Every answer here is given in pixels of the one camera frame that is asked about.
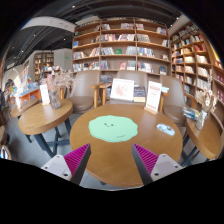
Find round wooden table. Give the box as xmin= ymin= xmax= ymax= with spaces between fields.
xmin=182 ymin=118 xmax=221 ymax=166
xmin=18 ymin=99 xmax=73 ymax=157
xmin=70 ymin=104 xmax=183 ymax=187

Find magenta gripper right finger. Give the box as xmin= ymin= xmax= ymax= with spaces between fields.
xmin=132 ymin=144 xmax=182 ymax=185

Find book on chair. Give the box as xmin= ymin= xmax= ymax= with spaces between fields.
xmin=134 ymin=86 xmax=146 ymax=102

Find left round wooden table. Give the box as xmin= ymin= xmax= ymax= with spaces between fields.
xmin=18 ymin=99 xmax=73 ymax=157

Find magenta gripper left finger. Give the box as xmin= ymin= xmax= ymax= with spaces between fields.
xmin=42 ymin=144 xmax=91 ymax=185

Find right round wooden table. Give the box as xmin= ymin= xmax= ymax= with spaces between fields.
xmin=182 ymin=118 xmax=221 ymax=166

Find orange display counter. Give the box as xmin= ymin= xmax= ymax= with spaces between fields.
xmin=18 ymin=88 xmax=41 ymax=102

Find right wooden bookshelf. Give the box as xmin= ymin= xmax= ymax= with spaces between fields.
xmin=168 ymin=18 xmax=224 ymax=132

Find small white table sign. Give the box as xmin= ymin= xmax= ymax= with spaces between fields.
xmin=40 ymin=84 xmax=50 ymax=105

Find right brown armchair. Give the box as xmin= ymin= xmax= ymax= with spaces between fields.
xmin=160 ymin=76 xmax=186 ymax=126

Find stack of books right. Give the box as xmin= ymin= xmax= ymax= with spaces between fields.
xmin=182 ymin=106 xmax=199 ymax=120

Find large wooden bookshelf centre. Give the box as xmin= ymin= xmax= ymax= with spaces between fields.
xmin=72 ymin=17 xmax=171 ymax=75

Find round wooden centre table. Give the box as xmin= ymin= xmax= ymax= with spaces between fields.
xmin=70 ymin=104 xmax=183 ymax=187

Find far left wooden bookshelf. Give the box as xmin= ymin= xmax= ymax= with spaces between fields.
xmin=33 ymin=52 xmax=54 ymax=81

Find small patterned coaster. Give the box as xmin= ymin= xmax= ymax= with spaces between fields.
xmin=157 ymin=123 xmax=175 ymax=136

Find white framed picture board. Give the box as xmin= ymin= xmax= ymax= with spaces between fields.
xmin=110 ymin=78 xmax=134 ymax=101

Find left brown armchair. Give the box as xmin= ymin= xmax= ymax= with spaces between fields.
xmin=69 ymin=70 xmax=100 ymax=113

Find brown armchair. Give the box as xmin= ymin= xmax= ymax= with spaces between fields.
xmin=160 ymin=76 xmax=186 ymax=126
xmin=69 ymin=70 xmax=100 ymax=113
xmin=100 ymin=70 xmax=148 ymax=106

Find middle brown armchair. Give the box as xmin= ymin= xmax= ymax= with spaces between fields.
xmin=100 ymin=70 xmax=148 ymax=106

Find glass vase dried flowers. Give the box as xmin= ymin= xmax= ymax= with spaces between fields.
xmin=194 ymin=77 xmax=217 ymax=131

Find green smiley mouse pad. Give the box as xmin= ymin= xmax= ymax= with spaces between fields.
xmin=88 ymin=115 xmax=138 ymax=143

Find white red standing sign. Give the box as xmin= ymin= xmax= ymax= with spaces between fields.
xmin=144 ymin=81 xmax=162 ymax=114

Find vase with dried flowers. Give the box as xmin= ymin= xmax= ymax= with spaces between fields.
xmin=42 ymin=70 xmax=74 ymax=110

